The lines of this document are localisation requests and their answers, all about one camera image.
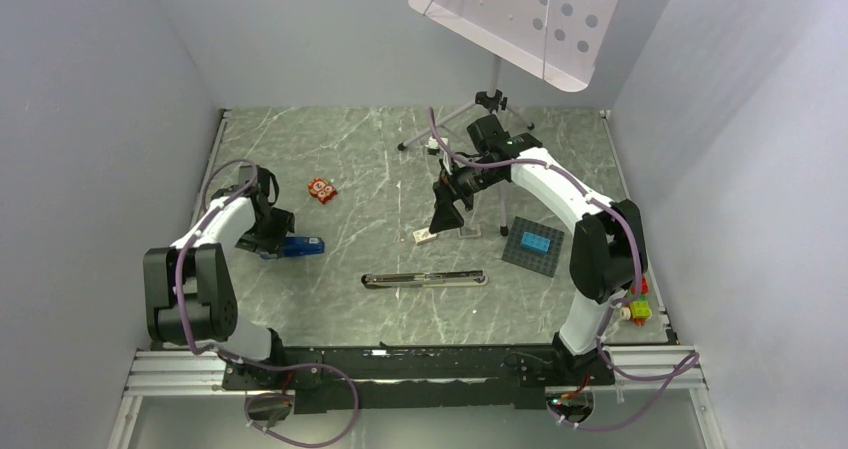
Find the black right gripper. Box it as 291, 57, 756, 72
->
429, 158, 504, 235

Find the staple box tray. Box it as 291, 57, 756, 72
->
458, 226, 482, 239

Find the blue black stapler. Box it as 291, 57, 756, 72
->
259, 236, 325, 260

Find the white staple box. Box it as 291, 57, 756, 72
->
413, 228, 438, 245

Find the black silver stapler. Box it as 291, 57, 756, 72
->
360, 270, 488, 290

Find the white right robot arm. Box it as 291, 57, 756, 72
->
429, 115, 647, 384

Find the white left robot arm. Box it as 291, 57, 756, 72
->
142, 160, 294, 389

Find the red cartoon eraser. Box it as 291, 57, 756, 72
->
308, 177, 338, 204

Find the blue lego brick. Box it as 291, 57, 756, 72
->
520, 232, 552, 254

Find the dark grey lego baseplate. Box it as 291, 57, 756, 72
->
501, 216, 565, 278

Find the colourful lego toy car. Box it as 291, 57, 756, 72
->
619, 277, 653, 326

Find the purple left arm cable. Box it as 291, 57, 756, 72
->
173, 159, 361, 449

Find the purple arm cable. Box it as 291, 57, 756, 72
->
427, 106, 700, 433
173, 159, 361, 449

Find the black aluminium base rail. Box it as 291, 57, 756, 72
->
124, 344, 694, 414

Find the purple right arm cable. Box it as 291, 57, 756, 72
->
427, 106, 700, 433

